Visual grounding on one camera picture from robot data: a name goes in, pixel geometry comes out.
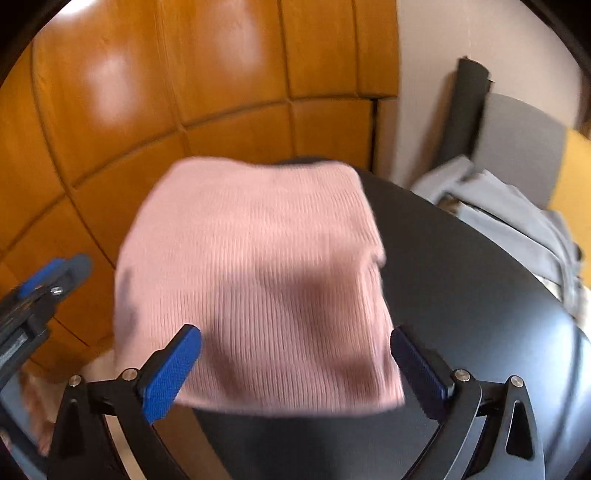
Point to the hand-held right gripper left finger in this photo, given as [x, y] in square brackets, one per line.
[171, 374]

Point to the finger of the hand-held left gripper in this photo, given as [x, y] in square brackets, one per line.
[74, 272]
[41, 277]

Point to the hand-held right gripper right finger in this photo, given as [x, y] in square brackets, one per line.
[418, 374]

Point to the pink knit sweater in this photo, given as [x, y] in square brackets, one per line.
[258, 277]

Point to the grey garment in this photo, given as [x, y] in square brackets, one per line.
[517, 221]

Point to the wooden wardrobe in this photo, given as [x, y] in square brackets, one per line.
[161, 92]

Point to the grey yellow blue armchair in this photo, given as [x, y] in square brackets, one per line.
[531, 138]

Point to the black rolled mat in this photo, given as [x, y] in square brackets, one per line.
[464, 110]

